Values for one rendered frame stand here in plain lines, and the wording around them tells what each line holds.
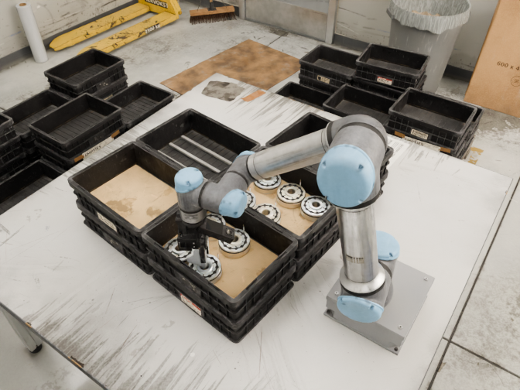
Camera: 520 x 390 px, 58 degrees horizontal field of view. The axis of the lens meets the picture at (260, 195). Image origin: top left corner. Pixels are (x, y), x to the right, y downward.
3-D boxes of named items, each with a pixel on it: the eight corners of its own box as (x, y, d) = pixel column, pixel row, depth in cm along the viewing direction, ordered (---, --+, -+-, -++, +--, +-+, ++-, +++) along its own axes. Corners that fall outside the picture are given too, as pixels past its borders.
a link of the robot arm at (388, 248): (396, 261, 142) (406, 230, 132) (387, 296, 133) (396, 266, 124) (357, 249, 145) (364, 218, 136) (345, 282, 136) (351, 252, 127)
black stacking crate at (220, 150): (261, 168, 188) (262, 145, 180) (210, 208, 172) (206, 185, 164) (193, 130, 207) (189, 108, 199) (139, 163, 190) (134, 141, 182)
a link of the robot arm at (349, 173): (393, 290, 132) (386, 122, 99) (381, 334, 122) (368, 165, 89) (351, 282, 137) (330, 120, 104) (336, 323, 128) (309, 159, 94)
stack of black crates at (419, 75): (419, 118, 331) (435, 56, 300) (400, 141, 311) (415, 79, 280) (363, 99, 349) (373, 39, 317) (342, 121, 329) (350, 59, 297)
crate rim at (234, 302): (299, 246, 146) (300, 241, 144) (234, 310, 129) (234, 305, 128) (207, 189, 165) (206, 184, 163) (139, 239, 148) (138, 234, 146)
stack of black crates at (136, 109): (148, 124, 326) (139, 80, 303) (181, 138, 314) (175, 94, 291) (104, 153, 302) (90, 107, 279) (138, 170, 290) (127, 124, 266)
